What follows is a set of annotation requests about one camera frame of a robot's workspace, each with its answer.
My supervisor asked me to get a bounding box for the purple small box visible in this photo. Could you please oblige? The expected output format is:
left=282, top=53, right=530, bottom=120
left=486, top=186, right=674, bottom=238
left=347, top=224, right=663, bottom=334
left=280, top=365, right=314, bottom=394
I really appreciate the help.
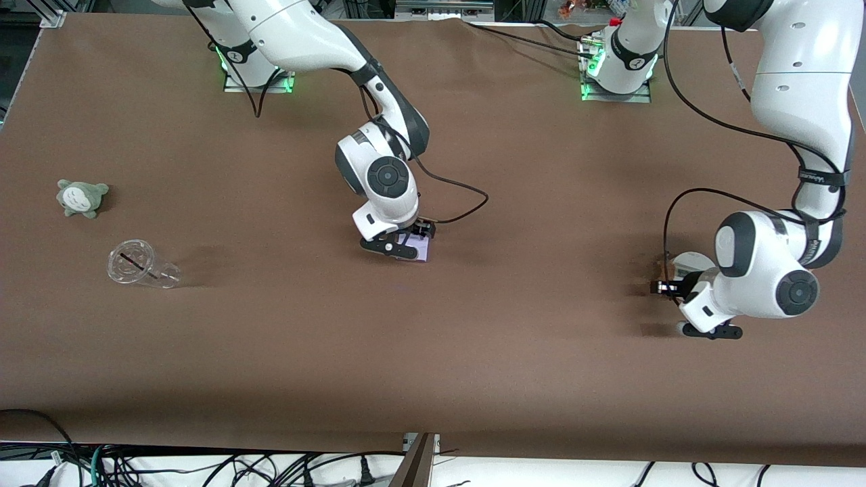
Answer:
left=398, top=230, right=432, bottom=264

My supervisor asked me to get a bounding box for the white round-head desk lamp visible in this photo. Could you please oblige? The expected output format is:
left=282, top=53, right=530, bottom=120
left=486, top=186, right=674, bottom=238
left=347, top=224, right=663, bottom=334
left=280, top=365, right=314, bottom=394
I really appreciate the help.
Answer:
left=666, top=252, right=718, bottom=281

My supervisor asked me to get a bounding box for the brown table cover sheet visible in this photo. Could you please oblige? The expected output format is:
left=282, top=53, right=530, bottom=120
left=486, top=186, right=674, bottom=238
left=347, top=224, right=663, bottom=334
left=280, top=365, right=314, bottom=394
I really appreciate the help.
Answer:
left=0, top=14, right=866, bottom=467

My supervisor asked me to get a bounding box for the dark brown beam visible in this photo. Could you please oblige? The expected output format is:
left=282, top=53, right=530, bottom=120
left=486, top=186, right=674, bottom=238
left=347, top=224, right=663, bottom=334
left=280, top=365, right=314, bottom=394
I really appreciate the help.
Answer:
left=389, top=435, right=435, bottom=487

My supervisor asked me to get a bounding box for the grey metal box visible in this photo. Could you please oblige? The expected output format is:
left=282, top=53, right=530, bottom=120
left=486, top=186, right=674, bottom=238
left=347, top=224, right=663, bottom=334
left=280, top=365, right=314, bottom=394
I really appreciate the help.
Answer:
left=396, top=0, right=495, bottom=21

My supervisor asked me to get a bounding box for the clear plastic cup with lid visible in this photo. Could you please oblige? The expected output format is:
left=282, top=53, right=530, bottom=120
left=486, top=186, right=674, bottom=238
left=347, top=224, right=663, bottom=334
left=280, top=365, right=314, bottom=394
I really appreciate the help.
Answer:
left=106, top=239, right=182, bottom=290

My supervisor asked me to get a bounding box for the grey totoro plush toy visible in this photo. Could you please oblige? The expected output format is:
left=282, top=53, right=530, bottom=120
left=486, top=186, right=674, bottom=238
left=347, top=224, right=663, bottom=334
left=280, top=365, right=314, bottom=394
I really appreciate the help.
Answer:
left=56, top=179, right=110, bottom=219

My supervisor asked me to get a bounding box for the black left camera cable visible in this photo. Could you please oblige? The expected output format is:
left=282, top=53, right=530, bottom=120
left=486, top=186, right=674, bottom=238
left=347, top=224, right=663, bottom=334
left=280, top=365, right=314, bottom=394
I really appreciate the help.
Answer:
left=662, top=0, right=846, bottom=285

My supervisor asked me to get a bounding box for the black camera cable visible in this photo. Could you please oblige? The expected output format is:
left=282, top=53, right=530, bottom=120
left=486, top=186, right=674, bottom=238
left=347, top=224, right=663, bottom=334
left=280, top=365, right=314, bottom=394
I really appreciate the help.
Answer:
left=662, top=0, right=846, bottom=285
left=186, top=7, right=489, bottom=225

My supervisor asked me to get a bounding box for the black right camera cable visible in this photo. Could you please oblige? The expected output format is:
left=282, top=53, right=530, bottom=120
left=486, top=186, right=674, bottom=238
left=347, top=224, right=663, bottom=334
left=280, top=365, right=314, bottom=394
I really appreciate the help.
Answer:
left=186, top=7, right=489, bottom=225

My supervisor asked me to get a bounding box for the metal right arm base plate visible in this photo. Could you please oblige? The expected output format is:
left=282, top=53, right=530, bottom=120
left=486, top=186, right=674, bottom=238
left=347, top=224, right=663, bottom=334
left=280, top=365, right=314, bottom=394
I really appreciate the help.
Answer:
left=223, top=30, right=296, bottom=94

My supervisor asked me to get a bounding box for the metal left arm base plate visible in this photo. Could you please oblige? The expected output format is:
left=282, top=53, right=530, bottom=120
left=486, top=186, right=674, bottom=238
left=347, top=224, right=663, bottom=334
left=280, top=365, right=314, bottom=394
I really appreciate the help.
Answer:
left=579, top=35, right=652, bottom=104

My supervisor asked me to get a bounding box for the long black base cable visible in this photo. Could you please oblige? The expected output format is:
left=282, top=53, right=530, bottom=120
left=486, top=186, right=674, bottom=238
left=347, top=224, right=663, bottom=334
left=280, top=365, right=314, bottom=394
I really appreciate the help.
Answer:
left=463, top=20, right=589, bottom=56

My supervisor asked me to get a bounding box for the short black base cable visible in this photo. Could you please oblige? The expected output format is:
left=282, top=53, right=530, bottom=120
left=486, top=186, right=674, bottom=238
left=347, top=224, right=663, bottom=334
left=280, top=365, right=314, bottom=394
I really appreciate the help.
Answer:
left=538, top=18, right=591, bottom=41

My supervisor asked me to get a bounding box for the thick black arc cable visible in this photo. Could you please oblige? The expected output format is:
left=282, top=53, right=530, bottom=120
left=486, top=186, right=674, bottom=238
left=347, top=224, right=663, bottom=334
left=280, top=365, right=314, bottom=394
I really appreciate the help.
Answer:
left=0, top=408, right=82, bottom=487

